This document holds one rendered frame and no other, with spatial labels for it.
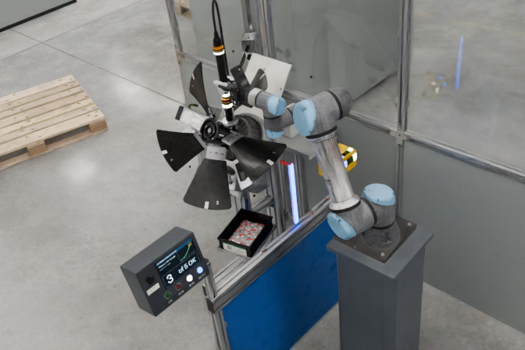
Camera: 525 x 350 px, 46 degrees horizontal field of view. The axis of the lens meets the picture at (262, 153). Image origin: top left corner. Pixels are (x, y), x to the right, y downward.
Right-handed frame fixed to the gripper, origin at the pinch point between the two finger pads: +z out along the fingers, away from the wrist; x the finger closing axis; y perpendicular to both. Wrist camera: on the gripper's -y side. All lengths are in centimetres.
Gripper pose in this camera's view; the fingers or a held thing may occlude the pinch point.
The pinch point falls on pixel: (219, 78)
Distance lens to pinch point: 264.2
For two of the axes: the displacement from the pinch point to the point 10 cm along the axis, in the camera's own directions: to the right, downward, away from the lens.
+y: 1.0, 8.1, 5.8
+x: 6.8, -4.8, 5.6
